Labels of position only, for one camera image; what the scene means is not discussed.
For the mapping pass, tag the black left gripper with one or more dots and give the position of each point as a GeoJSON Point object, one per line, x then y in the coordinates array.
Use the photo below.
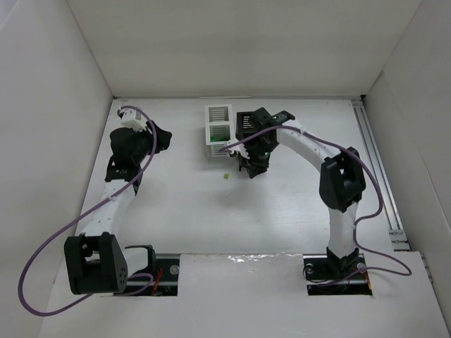
{"type": "Point", "coordinates": [155, 137]}

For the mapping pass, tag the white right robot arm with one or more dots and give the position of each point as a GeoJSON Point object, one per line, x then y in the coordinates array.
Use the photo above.
{"type": "Point", "coordinates": [341, 176]}

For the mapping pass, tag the white two-slot container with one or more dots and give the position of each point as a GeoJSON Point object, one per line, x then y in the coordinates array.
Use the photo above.
{"type": "Point", "coordinates": [219, 122]}

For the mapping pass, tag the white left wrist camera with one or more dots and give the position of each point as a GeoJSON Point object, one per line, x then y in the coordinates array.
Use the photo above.
{"type": "Point", "coordinates": [132, 119]}

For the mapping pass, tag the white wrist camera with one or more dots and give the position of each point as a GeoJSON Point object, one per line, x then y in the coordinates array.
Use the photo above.
{"type": "Point", "coordinates": [235, 148]}
{"type": "Point", "coordinates": [132, 119]}

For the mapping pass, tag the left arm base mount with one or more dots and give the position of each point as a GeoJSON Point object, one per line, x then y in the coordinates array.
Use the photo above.
{"type": "Point", "coordinates": [156, 282]}

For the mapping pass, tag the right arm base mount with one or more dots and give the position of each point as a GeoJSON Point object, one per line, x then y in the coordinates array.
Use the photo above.
{"type": "Point", "coordinates": [324, 279]}

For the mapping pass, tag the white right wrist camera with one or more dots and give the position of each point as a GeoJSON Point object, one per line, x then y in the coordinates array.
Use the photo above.
{"type": "Point", "coordinates": [235, 148]}

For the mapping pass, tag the aluminium rail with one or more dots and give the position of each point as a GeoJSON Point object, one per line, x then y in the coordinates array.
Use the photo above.
{"type": "Point", "coordinates": [390, 213]}

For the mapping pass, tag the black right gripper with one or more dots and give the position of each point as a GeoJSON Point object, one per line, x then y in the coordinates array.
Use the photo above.
{"type": "Point", "coordinates": [254, 165]}

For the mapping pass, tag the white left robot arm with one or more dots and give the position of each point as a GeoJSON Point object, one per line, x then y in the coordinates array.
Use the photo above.
{"type": "Point", "coordinates": [95, 261]}

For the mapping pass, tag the black two-slot container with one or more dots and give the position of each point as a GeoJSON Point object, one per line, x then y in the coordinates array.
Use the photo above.
{"type": "Point", "coordinates": [245, 127]}

